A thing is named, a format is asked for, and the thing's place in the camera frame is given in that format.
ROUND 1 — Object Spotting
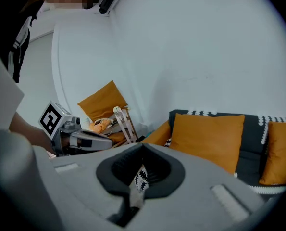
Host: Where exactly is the person's left hand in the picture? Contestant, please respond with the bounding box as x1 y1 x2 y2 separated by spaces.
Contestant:
60 137 83 151

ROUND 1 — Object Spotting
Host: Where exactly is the plump orange cushion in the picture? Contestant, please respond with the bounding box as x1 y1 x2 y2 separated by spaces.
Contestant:
108 130 128 144

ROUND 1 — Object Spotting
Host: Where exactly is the person's left forearm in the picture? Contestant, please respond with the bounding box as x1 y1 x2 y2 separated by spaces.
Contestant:
8 110 55 154

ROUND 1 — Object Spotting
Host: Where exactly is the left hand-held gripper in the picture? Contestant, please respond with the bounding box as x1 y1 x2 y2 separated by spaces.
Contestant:
37 100 113 157

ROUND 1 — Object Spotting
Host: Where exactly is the large orange sofa cushion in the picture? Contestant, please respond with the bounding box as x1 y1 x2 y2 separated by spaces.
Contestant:
168 113 246 176

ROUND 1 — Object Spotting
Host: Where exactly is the black white patterned blanket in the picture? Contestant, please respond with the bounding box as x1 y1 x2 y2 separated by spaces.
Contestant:
132 109 286 195

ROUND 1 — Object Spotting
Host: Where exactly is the wooden rattan chair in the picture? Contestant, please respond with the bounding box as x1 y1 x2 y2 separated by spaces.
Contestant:
108 105 139 149

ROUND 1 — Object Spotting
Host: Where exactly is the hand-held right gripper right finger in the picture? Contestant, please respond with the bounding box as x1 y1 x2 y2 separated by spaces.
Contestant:
132 142 266 231

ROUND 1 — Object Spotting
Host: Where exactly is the small orange sofa cushion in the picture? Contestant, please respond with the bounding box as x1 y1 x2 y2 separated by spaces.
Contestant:
259 121 286 186

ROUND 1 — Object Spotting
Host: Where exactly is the orange sofa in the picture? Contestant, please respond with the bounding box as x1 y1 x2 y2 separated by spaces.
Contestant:
139 109 286 195

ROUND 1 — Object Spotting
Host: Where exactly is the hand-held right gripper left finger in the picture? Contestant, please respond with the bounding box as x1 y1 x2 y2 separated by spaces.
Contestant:
49 142 145 231

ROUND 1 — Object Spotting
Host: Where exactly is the long orange cushion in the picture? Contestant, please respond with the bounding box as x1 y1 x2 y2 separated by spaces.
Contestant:
77 79 129 123

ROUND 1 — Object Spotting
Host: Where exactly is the person's black clothing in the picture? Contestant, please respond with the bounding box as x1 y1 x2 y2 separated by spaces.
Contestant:
0 0 45 84

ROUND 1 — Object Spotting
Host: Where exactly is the beige bag with straps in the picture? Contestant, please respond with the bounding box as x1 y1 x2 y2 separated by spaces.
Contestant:
112 105 137 144

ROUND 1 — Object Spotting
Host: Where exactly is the orange cloth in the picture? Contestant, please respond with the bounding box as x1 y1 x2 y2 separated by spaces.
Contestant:
89 117 115 134

